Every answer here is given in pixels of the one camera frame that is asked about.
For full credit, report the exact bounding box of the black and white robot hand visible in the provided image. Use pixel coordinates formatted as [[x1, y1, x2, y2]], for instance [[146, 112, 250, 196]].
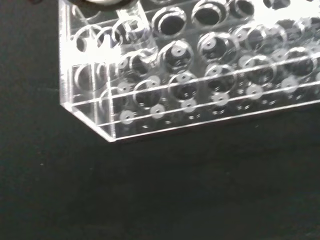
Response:
[[29, 0, 141, 13]]

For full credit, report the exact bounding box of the clear acrylic test tube rack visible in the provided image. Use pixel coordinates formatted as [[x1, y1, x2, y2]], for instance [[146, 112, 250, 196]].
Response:
[[57, 0, 320, 144]]

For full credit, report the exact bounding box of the black bench cloth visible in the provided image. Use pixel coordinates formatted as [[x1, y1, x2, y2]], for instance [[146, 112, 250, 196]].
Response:
[[0, 0, 320, 240]]

